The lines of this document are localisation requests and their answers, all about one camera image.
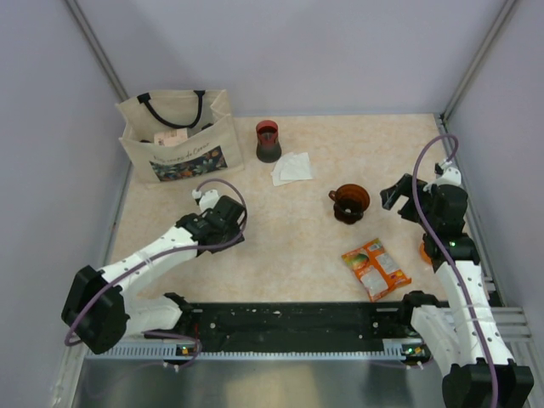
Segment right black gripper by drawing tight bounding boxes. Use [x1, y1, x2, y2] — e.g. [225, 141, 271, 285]
[381, 173, 438, 232]

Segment white paper coffee filters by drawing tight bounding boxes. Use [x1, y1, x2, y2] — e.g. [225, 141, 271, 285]
[270, 152, 314, 187]

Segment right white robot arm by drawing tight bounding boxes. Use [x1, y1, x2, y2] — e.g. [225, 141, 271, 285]
[380, 171, 535, 407]

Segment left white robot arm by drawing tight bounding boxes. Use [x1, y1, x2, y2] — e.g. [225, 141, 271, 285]
[61, 195, 247, 354]

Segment brown coffee dripper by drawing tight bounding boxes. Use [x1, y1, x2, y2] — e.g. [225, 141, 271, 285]
[328, 184, 371, 225]

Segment red glass coffee server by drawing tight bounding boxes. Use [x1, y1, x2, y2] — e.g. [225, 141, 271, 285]
[256, 120, 282, 163]

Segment orange snack packet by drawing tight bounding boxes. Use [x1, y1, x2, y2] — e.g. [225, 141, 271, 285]
[342, 239, 412, 302]

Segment beige canvas tote bag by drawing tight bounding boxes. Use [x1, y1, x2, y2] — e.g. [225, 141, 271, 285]
[116, 90, 244, 183]

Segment box inside tote bag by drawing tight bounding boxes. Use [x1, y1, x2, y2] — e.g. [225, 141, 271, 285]
[154, 129, 189, 147]

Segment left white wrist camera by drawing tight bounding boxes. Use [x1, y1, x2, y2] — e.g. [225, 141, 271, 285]
[192, 189, 220, 213]

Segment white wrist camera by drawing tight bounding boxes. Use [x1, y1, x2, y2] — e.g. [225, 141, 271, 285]
[433, 159, 462, 187]
[192, 189, 220, 213]

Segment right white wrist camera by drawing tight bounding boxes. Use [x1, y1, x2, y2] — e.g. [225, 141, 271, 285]
[433, 159, 462, 187]

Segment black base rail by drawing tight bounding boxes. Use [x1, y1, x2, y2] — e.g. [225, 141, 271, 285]
[146, 302, 423, 354]

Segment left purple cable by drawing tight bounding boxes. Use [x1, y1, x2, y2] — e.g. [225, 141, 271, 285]
[64, 178, 249, 348]

